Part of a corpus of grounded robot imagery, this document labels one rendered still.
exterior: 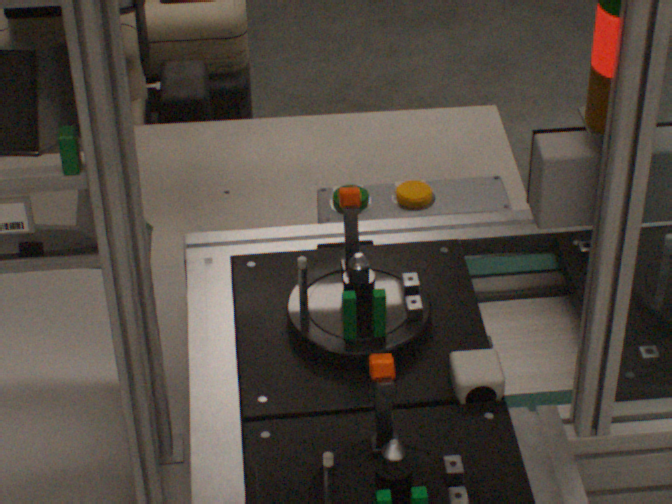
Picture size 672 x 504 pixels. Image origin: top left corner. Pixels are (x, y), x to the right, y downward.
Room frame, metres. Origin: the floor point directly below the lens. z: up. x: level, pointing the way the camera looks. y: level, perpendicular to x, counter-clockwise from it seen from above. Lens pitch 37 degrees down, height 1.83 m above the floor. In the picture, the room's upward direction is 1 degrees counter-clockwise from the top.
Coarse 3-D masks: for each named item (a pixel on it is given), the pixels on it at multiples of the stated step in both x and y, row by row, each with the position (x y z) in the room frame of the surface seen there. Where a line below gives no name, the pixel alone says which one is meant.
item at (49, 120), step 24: (48, 48) 0.85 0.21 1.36; (0, 72) 0.82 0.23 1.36; (24, 72) 0.82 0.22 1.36; (48, 72) 0.84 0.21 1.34; (0, 96) 0.81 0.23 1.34; (24, 96) 0.81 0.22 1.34; (48, 96) 0.83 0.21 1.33; (72, 96) 0.89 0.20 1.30; (0, 120) 0.81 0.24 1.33; (24, 120) 0.81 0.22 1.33; (48, 120) 0.83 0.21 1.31; (72, 120) 0.88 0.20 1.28; (0, 144) 0.80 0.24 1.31; (24, 144) 0.80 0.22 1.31; (48, 144) 0.82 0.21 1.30
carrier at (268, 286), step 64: (256, 256) 1.11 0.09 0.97; (320, 256) 1.11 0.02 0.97; (384, 256) 1.10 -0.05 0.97; (448, 256) 1.10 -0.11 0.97; (256, 320) 1.01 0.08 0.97; (320, 320) 0.98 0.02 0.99; (384, 320) 0.96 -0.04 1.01; (448, 320) 1.00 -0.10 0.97; (256, 384) 0.92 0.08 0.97; (320, 384) 0.91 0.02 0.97; (448, 384) 0.91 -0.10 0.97
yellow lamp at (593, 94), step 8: (592, 72) 0.89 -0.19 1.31; (592, 80) 0.89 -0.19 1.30; (600, 80) 0.88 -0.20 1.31; (608, 80) 0.88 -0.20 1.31; (592, 88) 0.89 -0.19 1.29; (600, 88) 0.88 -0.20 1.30; (608, 88) 0.88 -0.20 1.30; (592, 96) 0.89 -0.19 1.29; (600, 96) 0.88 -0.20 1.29; (608, 96) 0.88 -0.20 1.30; (592, 104) 0.89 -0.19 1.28; (600, 104) 0.88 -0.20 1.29; (592, 112) 0.89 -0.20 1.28; (600, 112) 0.88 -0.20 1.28; (592, 120) 0.89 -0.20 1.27; (600, 120) 0.88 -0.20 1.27; (592, 128) 0.89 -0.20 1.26; (600, 128) 0.88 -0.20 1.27
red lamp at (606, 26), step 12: (600, 12) 0.89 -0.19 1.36; (600, 24) 0.89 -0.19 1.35; (612, 24) 0.88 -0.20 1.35; (600, 36) 0.89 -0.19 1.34; (612, 36) 0.88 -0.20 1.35; (600, 48) 0.89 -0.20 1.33; (612, 48) 0.88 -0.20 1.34; (600, 60) 0.89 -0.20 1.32; (612, 60) 0.88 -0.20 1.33; (600, 72) 0.88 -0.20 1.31
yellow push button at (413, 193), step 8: (400, 184) 1.23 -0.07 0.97; (408, 184) 1.23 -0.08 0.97; (416, 184) 1.23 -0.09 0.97; (424, 184) 1.23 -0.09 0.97; (400, 192) 1.22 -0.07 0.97; (408, 192) 1.22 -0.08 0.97; (416, 192) 1.22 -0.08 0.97; (424, 192) 1.21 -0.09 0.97; (400, 200) 1.21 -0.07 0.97; (408, 200) 1.20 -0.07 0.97; (416, 200) 1.20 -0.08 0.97; (424, 200) 1.20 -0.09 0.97
